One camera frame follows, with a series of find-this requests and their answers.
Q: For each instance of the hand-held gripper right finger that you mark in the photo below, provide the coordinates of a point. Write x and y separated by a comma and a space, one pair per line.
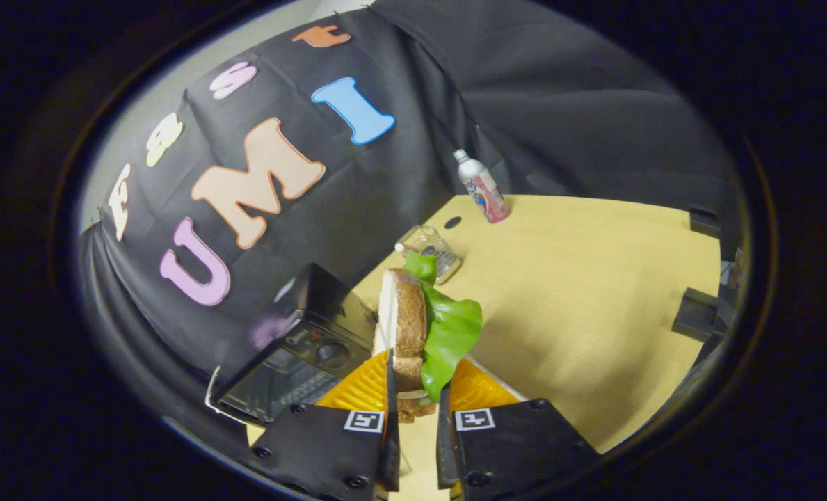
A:
517, 445

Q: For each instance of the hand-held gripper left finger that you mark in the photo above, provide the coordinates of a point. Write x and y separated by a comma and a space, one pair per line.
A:
330, 452

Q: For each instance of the black toaster oven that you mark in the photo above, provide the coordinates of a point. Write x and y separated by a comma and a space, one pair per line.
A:
316, 341

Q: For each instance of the bread and lettuce sandwich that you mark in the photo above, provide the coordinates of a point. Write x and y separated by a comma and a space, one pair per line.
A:
406, 320

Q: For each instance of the clear glass jar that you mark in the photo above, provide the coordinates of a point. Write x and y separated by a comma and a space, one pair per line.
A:
432, 250

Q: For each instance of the black table clamp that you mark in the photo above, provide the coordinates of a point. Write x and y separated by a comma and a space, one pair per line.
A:
698, 313
705, 221

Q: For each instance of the pink label bottle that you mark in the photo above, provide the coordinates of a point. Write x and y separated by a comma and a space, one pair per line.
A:
484, 188

